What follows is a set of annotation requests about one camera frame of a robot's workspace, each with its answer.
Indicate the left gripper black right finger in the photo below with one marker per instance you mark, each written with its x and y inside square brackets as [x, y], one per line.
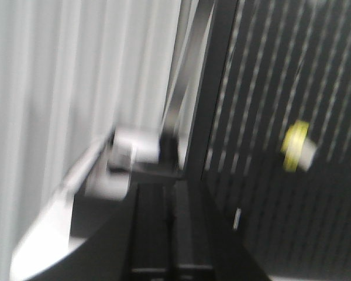
[192, 255]

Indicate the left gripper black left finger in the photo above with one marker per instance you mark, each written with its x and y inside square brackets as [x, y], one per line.
[150, 257]

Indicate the black perforated pegboard panel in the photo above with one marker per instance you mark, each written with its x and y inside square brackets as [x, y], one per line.
[268, 64]

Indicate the grey curtain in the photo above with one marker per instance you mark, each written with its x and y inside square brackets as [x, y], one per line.
[69, 71]

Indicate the yellow toggle switch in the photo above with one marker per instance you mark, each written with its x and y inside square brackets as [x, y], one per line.
[299, 151]

